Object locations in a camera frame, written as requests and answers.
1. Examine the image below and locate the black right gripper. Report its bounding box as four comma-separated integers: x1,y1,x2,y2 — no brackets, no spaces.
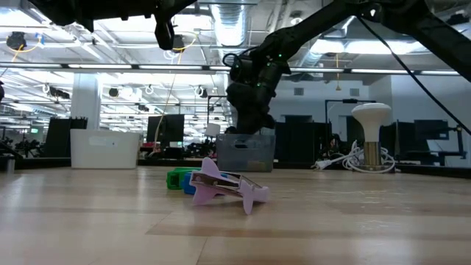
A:
226,81,277,135

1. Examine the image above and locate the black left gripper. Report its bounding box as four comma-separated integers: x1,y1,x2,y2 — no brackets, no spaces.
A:
152,0,198,51

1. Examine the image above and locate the pink toy airplane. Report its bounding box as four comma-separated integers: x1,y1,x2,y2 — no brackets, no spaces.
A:
189,157,271,216

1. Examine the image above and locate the blue mini stapler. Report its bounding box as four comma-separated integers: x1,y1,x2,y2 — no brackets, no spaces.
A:
182,172,230,196

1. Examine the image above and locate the green mini stapler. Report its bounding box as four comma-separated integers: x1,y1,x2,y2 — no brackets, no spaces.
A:
166,167,202,191

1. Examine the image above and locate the grey translucent plastic bin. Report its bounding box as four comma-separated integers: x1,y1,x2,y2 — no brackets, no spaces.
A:
216,133,277,173

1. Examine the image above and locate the black partition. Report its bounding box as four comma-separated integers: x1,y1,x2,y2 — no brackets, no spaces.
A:
275,114,332,165

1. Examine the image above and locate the white mushroom table lamp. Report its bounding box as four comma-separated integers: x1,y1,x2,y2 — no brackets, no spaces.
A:
351,102,393,172

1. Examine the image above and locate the white square pillar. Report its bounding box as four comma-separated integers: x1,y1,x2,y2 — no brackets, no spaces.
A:
70,72,102,130

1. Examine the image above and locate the white plastic bin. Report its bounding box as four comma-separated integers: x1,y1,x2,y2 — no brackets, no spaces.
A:
69,128,141,170

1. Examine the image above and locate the black cabinet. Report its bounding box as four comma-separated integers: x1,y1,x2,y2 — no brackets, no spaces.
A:
46,117,88,158

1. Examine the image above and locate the silver ribbed air duct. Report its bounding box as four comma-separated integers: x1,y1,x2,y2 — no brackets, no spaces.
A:
211,2,252,69

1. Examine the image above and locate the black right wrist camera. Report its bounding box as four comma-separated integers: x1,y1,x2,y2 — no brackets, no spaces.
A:
222,53,255,84

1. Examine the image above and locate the white lamp cable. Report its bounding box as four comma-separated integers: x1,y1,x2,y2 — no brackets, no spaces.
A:
311,141,397,174

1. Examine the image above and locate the black ceiling camera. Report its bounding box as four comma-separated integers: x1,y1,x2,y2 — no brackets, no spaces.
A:
6,32,27,51

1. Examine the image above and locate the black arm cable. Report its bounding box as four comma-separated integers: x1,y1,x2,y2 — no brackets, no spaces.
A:
355,14,471,136

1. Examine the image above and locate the black aluminium table frame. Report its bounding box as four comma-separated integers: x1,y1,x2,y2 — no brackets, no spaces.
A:
0,156,471,180

